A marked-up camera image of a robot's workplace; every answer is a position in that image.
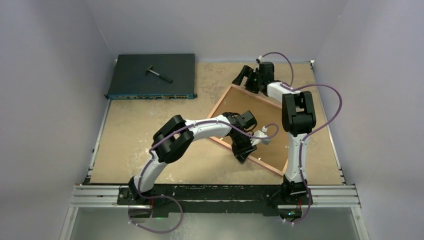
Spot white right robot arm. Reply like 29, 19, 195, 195
232, 61, 317, 204

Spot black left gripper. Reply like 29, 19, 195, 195
229, 132, 257, 163

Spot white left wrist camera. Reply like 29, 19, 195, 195
250, 126, 271, 146

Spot brown cardboard backing board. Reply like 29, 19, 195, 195
210, 87, 288, 172

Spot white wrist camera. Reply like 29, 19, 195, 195
256, 55, 264, 64
250, 126, 271, 146

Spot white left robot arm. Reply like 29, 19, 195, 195
128, 111, 267, 205

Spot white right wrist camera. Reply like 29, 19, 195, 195
256, 55, 264, 64

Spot pink wooden picture frame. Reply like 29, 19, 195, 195
205, 83, 289, 177

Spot dark blue network switch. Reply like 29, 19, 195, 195
105, 53, 197, 100

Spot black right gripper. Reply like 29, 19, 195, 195
231, 66, 263, 95

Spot small black hammer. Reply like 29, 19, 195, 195
145, 65, 173, 84

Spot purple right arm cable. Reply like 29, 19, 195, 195
258, 51, 343, 226

